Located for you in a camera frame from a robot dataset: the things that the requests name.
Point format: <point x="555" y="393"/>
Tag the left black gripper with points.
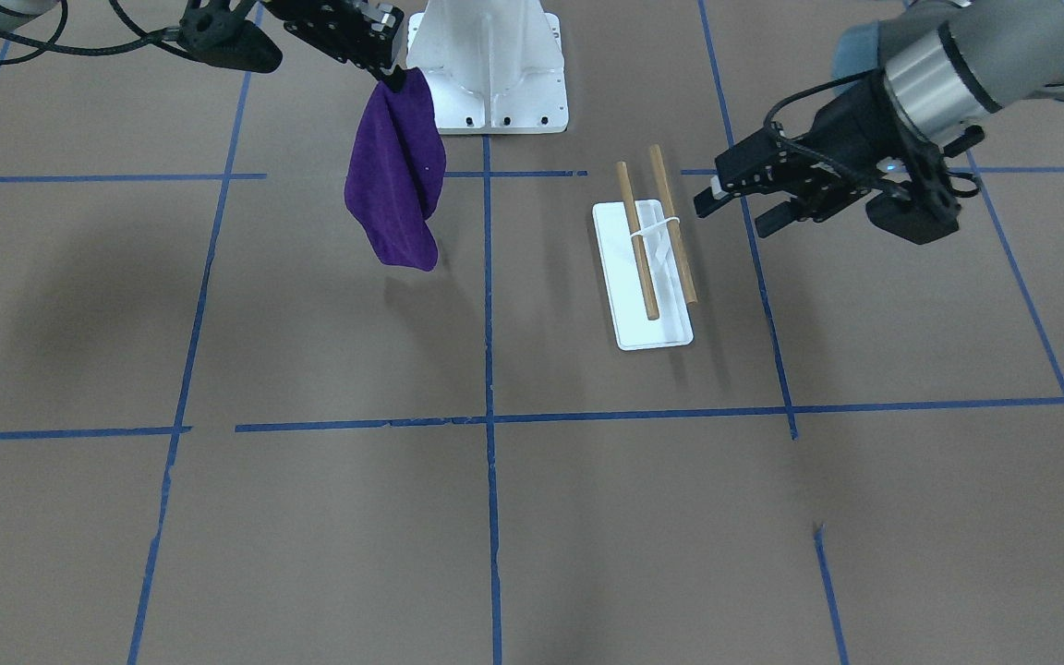
<point x="848" y="117"/>

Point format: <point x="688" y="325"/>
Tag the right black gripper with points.
<point x="336" y="24"/>

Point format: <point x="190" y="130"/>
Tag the purple towel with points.
<point x="396" y="173"/>

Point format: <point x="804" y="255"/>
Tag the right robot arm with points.
<point x="39" y="25"/>

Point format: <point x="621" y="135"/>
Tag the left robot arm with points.
<point x="906" y="95"/>

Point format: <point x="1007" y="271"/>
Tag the outer wooden rack bar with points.
<point x="666" y="197"/>

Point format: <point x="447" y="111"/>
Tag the wooden rack bar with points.
<point x="666" y="197"/>
<point x="645" y="277"/>

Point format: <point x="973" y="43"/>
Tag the inner wooden rack bar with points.
<point x="645" y="277"/>

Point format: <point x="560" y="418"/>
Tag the white towel rack base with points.
<point x="633" y="331"/>

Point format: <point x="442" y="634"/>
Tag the white rack bracket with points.
<point x="657" y="238"/>

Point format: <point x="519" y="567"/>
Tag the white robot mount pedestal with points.
<point x="492" y="67"/>

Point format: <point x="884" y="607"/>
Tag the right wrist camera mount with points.
<point x="221" y="34"/>

